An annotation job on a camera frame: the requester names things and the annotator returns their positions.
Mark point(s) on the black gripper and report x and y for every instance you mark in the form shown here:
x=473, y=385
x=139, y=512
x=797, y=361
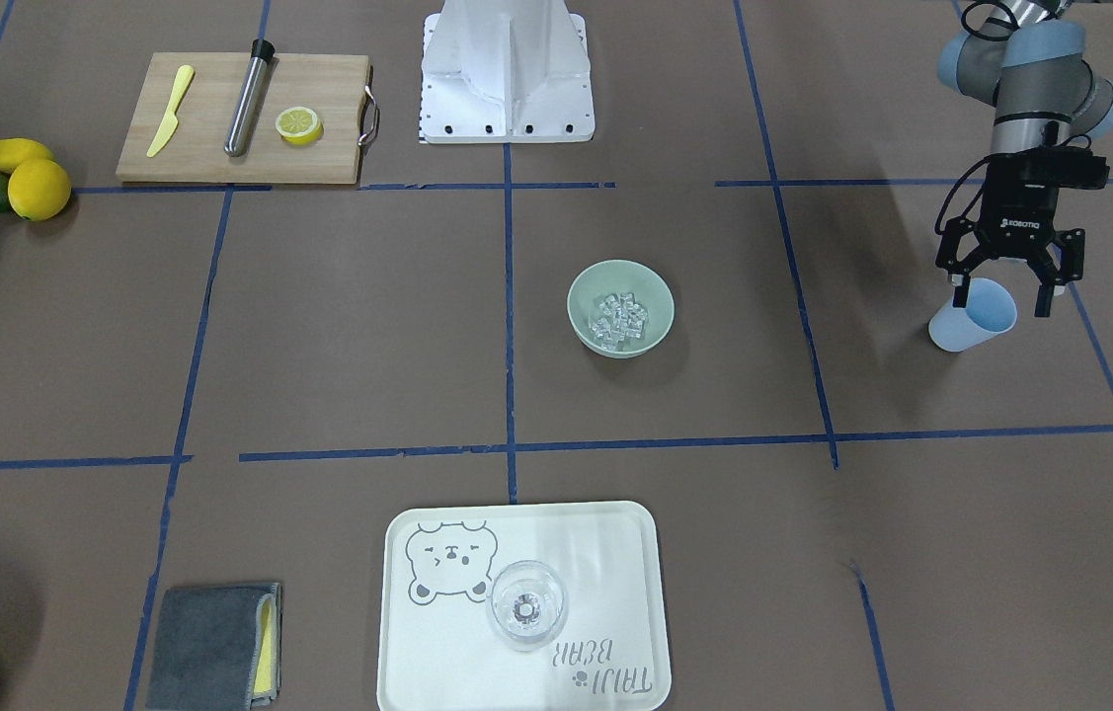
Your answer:
x=1018, y=214

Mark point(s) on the light blue plastic cup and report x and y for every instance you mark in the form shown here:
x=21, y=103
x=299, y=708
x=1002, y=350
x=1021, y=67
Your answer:
x=990, y=311

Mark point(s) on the green bowl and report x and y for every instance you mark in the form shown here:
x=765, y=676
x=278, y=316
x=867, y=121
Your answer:
x=621, y=276

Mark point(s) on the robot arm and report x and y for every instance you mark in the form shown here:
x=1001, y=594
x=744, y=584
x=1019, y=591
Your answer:
x=1026, y=61

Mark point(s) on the ice cubes in green bowl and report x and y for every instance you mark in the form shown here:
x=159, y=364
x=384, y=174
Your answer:
x=618, y=322

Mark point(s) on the clear wine glass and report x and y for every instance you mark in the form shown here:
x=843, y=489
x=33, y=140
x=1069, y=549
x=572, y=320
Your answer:
x=529, y=605

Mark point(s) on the white bear tray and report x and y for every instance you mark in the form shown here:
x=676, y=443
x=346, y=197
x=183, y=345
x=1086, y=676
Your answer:
x=438, y=649

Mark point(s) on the yellow lemon half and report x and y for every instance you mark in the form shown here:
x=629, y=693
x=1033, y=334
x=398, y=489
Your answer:
x=299, y=126

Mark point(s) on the steel muddler rod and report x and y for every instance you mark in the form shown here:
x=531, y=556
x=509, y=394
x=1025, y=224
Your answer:
x=249, y=101

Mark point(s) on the wooden cutting board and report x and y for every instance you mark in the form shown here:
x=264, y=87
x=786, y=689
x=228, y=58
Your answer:
x=332, y=85

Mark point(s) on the yellow plastic knife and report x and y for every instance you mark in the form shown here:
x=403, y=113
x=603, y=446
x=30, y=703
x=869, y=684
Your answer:
x=169, y=121

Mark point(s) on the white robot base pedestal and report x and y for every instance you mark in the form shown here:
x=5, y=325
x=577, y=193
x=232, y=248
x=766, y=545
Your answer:
x=496, y=72

